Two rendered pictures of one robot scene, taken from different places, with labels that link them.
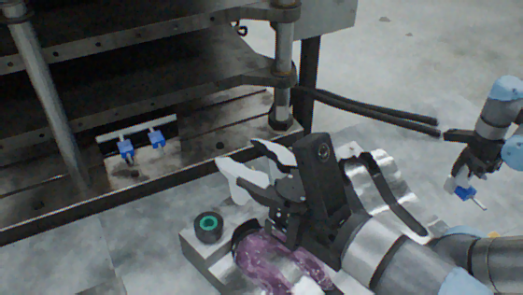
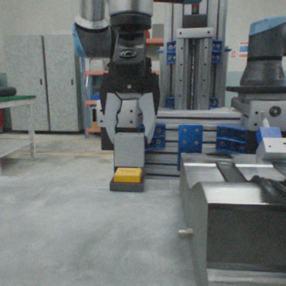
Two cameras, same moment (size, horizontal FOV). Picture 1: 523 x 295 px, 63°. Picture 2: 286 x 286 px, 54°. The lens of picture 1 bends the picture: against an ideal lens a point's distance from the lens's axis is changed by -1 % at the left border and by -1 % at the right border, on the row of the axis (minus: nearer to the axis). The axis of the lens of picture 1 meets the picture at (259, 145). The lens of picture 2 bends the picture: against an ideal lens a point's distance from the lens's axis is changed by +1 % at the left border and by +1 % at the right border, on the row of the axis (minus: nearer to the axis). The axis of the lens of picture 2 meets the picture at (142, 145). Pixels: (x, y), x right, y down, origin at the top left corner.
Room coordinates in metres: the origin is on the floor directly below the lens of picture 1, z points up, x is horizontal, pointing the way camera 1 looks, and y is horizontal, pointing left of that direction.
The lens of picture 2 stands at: (1.27, -0.32, 1.04)
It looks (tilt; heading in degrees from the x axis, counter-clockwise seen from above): 12 degrees down; 210
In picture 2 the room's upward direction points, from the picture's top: straight up
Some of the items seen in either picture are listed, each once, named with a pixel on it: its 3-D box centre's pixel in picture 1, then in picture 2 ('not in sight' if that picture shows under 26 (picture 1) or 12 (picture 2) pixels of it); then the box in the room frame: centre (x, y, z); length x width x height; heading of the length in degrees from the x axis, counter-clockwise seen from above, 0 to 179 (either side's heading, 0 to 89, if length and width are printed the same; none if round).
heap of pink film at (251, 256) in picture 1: (280, 262); not in sight; (0.62, -0.05, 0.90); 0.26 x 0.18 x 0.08; 44
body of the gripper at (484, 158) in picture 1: (483, 150); (131, 57); (0.84, -0.59, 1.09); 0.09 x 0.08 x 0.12; 27
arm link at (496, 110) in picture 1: (504, 101); not in sight; (0.84, -0.59, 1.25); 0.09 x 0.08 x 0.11; 46
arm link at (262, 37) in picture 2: not in sight; (267, 37); (0.15, -0.47, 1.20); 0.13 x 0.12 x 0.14; 136
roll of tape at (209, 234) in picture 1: (208, 226); not in sight; (0.72, 0.13, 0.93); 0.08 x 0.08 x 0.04
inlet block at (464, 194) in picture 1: (468, 193); (132, 143); (0.83, -0.60, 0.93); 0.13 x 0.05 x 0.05; 27
